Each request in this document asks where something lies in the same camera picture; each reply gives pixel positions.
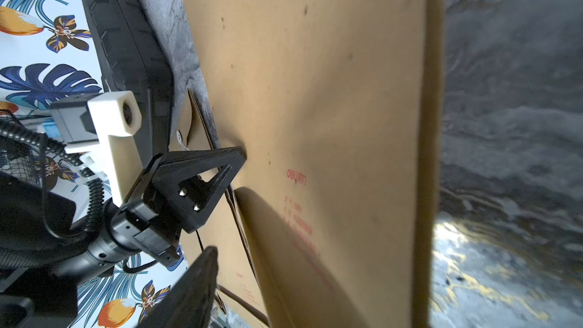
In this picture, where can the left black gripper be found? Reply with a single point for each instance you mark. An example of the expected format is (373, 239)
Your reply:
(177, 191)

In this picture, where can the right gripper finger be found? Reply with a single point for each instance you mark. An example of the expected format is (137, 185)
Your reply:
(190, 302)

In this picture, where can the brown kraft file bag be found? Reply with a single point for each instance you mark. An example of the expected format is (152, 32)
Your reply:
(337, 104)
(237, 292)

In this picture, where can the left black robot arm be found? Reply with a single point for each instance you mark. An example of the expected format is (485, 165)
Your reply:
(45, 256)

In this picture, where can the black plastic tool case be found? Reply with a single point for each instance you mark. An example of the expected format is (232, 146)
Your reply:
(131, 59)

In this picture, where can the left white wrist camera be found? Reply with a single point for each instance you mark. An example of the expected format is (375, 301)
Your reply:
(100, 129)

